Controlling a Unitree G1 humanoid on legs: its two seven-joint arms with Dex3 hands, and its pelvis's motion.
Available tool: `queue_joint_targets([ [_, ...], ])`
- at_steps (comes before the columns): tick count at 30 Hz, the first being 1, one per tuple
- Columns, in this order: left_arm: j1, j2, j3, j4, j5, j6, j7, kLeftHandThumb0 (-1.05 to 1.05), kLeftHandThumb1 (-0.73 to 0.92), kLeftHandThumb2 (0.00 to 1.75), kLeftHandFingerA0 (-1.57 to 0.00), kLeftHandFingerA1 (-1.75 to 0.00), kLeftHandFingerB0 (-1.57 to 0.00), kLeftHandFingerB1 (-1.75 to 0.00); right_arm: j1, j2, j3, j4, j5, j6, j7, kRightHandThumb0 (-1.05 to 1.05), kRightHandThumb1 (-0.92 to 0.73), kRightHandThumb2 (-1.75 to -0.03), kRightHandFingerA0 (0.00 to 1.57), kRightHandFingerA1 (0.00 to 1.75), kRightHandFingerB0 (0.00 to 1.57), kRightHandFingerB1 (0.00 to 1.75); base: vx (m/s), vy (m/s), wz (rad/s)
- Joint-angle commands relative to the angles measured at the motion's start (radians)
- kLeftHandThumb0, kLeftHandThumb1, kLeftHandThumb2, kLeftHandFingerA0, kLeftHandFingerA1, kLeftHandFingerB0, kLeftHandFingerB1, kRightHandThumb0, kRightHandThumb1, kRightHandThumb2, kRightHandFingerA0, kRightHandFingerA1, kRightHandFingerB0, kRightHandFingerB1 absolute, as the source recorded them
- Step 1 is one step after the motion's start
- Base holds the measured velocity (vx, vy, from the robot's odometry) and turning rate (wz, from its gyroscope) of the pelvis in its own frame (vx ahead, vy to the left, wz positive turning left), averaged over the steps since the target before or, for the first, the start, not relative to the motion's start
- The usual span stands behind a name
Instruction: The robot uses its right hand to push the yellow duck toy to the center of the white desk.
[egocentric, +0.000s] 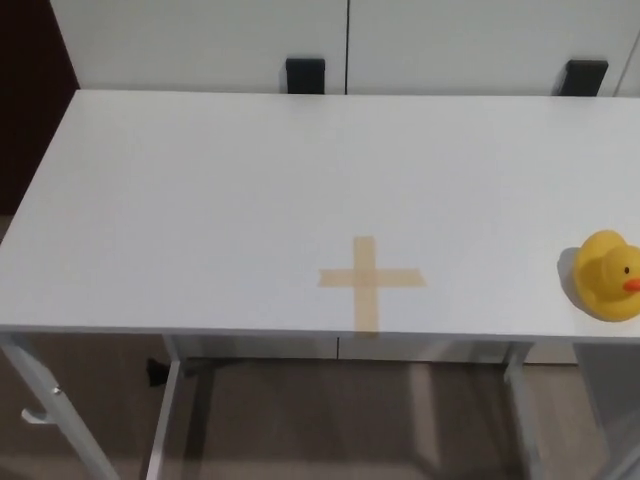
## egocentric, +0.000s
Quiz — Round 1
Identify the yellow rubber duck toy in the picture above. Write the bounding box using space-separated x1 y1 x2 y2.
572 229 640 322

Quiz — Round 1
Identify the black cabinet handle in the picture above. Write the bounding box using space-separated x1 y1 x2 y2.
558 59 609 97
285 58 327 95

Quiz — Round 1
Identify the long beige tape strip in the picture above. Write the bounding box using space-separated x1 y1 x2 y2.
353 235 380 339

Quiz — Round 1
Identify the white slanted desk leg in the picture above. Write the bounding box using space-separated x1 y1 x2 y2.
0 333 122 480

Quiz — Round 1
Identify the white inner desk leg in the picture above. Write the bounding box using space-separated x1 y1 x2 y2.
502 340 541 480
146 333 189 480

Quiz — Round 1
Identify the white cabinet door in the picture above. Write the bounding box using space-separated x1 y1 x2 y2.
49 0 350 95

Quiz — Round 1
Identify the small black floor object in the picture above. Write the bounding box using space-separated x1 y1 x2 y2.
144 357 171 387

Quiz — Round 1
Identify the white hook on desk leg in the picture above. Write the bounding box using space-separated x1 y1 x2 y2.
20 407 52 428

